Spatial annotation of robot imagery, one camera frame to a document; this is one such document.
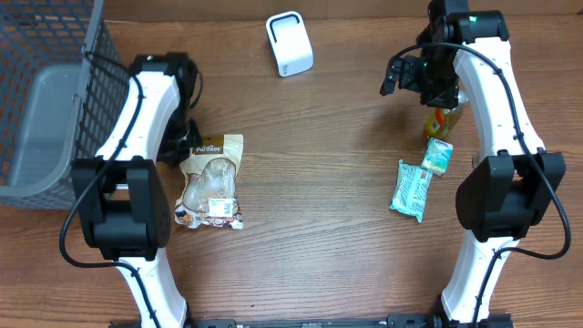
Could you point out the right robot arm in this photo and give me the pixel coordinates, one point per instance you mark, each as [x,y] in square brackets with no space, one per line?
[514,179]

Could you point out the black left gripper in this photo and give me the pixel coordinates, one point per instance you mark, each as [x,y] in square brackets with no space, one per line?
[176,154]

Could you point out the small Kleenex tissue pack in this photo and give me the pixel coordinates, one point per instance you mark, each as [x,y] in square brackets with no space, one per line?
[437,156]

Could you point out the clear bottle with silver cap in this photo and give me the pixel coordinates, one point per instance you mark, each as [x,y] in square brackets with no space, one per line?
[442,121]

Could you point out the white barcode scanner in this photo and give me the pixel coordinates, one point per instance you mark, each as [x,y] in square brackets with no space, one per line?
[290,43]

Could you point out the brown snack packet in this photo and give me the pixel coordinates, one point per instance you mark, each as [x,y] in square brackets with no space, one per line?
[210,171]

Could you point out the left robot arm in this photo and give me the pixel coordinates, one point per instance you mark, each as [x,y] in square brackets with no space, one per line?
[121,217]

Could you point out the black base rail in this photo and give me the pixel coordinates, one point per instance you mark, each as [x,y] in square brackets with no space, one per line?
[309,324]

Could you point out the teal tissue pack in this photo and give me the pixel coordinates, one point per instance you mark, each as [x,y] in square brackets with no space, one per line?
[411,189]

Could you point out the grey plastic mesh basket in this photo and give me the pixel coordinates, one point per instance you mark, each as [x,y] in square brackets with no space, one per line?
[60,97]

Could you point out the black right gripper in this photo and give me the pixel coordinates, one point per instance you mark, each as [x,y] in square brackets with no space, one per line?
[446,98]

